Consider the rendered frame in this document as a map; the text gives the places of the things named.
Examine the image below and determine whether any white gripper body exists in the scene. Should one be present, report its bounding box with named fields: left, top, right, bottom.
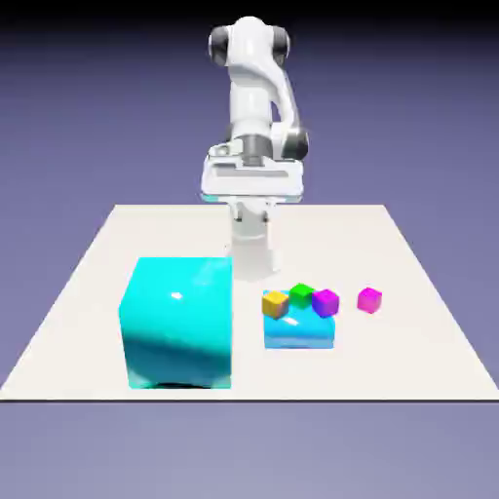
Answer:
left=200, top=154, right=305, bottom=205

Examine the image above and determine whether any small green cube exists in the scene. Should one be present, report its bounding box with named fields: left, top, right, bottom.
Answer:
left=288, top=283, right=317, bottom=310

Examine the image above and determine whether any small yellow cube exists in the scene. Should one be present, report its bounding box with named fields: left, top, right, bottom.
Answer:
left=261, top=289, right=290, bottom=321

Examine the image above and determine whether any small purple cube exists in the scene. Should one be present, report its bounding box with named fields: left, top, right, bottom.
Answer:
left=311, top=288, right=341, bottom=319

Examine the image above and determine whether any small magenta cube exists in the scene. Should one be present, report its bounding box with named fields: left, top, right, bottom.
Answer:
left=356, top=287, right=384, bottom=315

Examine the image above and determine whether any large cyan box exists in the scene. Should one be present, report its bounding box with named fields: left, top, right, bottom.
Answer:
left=118, top=255, right=234, bottom=391

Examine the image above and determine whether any large blue box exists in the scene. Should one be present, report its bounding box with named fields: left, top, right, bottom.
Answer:
left=262, top=289, right=337, bottom=351

